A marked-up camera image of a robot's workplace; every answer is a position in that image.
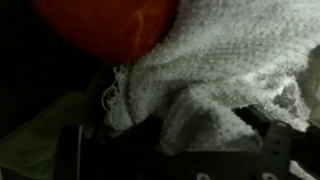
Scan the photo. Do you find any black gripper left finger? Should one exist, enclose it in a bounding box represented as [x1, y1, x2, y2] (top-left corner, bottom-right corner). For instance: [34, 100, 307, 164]
[54, 114, 181, 180]

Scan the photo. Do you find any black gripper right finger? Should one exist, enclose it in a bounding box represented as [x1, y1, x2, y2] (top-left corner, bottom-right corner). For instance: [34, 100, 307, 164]
[233, 104, 320, 180]

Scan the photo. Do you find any white towel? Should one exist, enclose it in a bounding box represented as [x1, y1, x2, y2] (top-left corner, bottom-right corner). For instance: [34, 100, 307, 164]
[101, 0, 320, 158]

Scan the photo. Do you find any dark blue cloth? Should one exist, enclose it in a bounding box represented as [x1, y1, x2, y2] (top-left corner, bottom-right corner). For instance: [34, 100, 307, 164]
[0, 0, 111, 141]

